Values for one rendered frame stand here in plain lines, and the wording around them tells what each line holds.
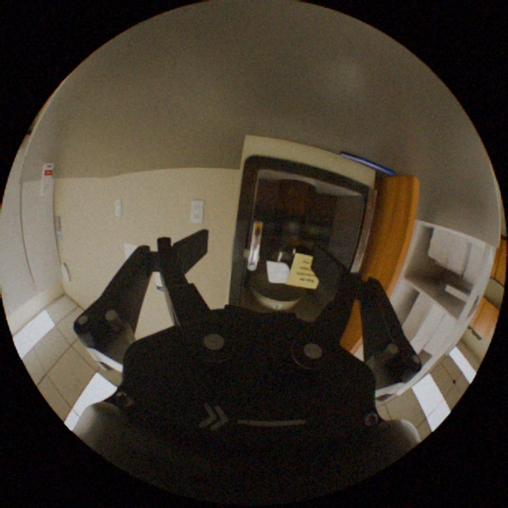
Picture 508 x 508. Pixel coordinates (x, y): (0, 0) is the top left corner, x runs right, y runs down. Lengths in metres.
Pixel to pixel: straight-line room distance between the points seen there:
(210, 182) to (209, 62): 0.67
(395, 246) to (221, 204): 0.71
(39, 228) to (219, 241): 2.68
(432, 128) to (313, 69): 0.15
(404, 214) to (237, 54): 0.40
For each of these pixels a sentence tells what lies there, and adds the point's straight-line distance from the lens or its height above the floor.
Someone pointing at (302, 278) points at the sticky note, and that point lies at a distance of 0.36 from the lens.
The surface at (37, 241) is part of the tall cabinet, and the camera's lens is 2.90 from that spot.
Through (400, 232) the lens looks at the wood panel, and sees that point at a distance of 0.41.
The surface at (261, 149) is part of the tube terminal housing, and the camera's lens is 0.34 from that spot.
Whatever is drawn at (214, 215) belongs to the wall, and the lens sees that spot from 0.79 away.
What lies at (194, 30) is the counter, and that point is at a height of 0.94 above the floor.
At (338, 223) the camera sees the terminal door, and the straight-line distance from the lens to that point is 0.35.
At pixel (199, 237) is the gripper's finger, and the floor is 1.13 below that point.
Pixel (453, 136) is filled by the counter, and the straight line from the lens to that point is 0.27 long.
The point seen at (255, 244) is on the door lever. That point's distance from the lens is 0.27.
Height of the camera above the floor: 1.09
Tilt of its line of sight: 17 degrees up
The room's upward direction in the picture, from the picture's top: 172 degrees counter-clockwise
